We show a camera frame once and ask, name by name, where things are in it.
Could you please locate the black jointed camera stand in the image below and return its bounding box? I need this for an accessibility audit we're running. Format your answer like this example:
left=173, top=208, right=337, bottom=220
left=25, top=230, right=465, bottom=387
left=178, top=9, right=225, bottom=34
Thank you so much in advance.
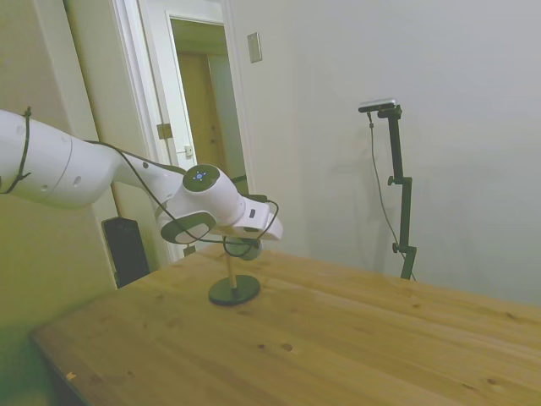
left=374, top=105, right=418, bottom=281

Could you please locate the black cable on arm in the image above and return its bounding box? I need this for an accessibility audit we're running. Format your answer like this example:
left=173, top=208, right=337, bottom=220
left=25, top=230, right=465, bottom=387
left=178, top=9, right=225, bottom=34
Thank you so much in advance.
left=0, top=106, right=281, bottom=247

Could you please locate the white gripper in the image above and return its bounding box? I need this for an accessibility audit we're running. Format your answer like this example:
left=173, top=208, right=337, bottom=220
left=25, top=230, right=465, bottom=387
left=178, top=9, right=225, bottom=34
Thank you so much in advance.
left=210, top=202, right=286, bottom=257

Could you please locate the white door frame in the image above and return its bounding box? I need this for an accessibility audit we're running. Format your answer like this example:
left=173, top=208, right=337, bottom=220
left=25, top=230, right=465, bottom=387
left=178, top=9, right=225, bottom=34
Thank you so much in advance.
left=110, top=0, right=257, bottom=266

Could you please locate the grey camera on stand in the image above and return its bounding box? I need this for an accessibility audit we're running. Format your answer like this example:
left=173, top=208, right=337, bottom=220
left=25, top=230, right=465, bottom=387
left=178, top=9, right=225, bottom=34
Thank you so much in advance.
left=358, top=97, right=400, bottom=114

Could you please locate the brown wooden door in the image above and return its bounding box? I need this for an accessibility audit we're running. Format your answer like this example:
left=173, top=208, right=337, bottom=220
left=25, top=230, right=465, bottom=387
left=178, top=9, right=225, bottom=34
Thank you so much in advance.
left=176, top=50, right=229, bottom=181

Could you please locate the wooden mug tree black base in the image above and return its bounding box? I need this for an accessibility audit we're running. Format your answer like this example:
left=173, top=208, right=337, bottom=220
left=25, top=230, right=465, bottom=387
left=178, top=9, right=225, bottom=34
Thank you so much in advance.
left=208, top=234, right=262, bottom=306

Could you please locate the beige wall switch plate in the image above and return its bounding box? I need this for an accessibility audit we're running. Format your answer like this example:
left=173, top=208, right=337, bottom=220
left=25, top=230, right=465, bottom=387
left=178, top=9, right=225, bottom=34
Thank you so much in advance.
left=247, top=31, right=264, bottom=65

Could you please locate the black rectangular box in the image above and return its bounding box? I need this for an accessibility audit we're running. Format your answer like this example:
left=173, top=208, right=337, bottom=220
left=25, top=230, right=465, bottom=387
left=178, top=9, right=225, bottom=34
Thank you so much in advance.
left=101, top=216, right=151, bottom=290

